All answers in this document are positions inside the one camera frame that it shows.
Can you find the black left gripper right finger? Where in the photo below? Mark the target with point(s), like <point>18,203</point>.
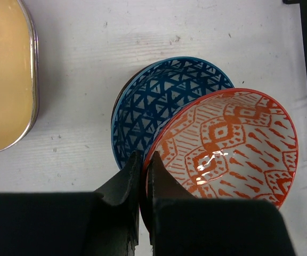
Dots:
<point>180,224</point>

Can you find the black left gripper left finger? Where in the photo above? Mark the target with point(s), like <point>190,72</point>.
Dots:
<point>101,222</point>

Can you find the orange blue patterned bowl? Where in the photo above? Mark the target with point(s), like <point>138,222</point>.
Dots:
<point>231,144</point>

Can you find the blue lattice red-white bowl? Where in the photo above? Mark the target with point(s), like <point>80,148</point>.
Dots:
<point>154,95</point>

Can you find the yellow panda plate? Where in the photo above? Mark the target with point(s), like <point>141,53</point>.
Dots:
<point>19,100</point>

